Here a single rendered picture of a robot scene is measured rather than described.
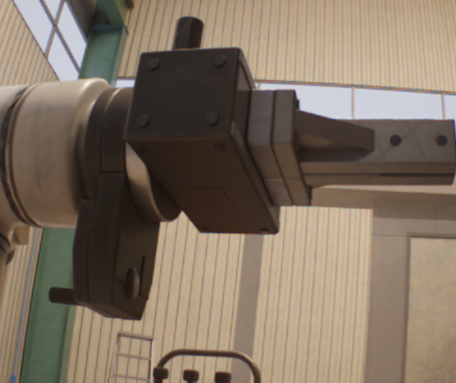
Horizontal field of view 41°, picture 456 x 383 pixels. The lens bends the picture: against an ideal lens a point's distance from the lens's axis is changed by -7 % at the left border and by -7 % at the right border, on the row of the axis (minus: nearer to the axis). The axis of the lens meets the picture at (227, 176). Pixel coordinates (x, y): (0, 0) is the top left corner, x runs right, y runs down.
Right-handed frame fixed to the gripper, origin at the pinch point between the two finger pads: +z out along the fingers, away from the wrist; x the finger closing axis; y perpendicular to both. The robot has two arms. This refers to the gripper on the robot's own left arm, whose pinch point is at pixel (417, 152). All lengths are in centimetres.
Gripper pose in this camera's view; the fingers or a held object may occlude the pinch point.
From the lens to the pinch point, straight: 33.6
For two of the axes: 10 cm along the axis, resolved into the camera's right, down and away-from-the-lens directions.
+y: 1.0, -9.2, 3.9
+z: 9.7, 0.0, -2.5
